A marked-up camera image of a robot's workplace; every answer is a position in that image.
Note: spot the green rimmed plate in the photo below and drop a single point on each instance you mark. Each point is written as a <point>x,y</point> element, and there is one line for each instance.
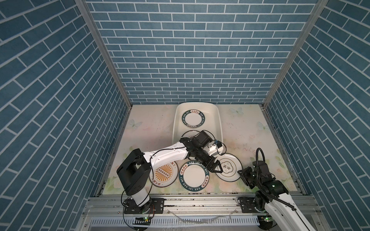
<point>193,118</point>
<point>194,176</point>

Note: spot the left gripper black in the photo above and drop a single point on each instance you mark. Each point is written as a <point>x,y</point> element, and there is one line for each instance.
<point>212,168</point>

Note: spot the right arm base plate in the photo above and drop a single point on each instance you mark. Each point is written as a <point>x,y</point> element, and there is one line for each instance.
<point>247,205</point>

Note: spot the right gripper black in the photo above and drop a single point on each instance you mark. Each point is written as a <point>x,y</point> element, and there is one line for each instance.
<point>242,173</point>

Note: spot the orange sunburst plate front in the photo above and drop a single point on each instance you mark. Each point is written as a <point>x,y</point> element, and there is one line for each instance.
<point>164,175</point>

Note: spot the white plate clover motif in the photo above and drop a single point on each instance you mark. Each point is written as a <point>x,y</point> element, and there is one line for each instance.
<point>230,165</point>

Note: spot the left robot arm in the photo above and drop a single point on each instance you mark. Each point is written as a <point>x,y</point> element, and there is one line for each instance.
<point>135,170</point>

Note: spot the aluminium mounting rail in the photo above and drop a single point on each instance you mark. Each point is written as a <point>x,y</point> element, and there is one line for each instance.
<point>195,204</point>

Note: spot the white plastic bin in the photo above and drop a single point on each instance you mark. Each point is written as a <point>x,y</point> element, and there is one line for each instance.
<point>212,125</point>

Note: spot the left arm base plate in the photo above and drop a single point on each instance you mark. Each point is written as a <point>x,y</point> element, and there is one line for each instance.
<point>154,205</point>

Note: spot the orange sunburst plate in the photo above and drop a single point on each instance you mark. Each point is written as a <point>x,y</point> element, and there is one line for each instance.
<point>190,133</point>
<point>164,175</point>

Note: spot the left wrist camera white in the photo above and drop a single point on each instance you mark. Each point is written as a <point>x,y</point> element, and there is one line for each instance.
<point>216,148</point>

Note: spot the white ribbed cable duct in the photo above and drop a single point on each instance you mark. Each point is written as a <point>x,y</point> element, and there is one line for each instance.
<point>174,222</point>

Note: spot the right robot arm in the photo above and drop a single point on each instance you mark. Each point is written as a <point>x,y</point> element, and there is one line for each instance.
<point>274,199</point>

